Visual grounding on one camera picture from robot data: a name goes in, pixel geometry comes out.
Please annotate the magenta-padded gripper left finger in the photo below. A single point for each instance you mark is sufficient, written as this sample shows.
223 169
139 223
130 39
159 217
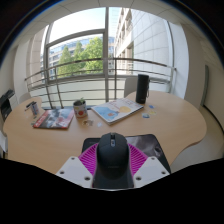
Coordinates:
75 171

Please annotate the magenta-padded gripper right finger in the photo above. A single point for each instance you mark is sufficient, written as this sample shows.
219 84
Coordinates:
150 171

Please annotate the black computer mouse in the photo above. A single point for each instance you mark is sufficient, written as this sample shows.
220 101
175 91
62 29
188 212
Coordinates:
112 160

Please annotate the black printed mouse pad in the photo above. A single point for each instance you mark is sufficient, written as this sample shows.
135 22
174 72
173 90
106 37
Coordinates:
146 143

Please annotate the small blue sticker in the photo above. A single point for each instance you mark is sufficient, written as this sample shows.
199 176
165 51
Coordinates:
145 115

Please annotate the red and blue magazine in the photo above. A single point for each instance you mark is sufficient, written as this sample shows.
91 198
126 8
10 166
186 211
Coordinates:
55 118

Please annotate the printed can with plant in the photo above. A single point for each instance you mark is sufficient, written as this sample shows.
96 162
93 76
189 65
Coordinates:
80 110

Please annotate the light blue booklet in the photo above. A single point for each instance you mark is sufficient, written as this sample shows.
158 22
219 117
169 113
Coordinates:
116 110

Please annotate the blue and black marker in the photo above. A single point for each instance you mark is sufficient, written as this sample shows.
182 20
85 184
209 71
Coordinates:
28 105

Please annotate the black cylindrical speaker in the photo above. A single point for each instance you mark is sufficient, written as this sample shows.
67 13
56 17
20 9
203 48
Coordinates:
142 88

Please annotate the black printer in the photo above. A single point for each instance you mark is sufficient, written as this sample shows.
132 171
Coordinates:
6 105

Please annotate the metal balcony railing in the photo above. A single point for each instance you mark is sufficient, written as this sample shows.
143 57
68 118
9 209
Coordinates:
83 76

